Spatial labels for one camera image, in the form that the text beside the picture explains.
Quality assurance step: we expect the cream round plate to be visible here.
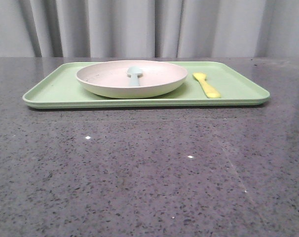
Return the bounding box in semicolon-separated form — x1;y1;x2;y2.
76;60;188;99

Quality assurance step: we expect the yellow fork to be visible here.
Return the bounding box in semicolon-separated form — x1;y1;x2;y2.
192;73;221;99

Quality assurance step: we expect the light blue spoon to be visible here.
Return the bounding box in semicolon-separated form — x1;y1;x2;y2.
127;66;143;87

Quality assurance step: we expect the grey curtain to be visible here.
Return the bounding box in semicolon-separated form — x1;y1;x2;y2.
0;0;299;58

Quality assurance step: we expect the light green tray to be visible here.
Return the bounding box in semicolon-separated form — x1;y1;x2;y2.
23;61;270;109

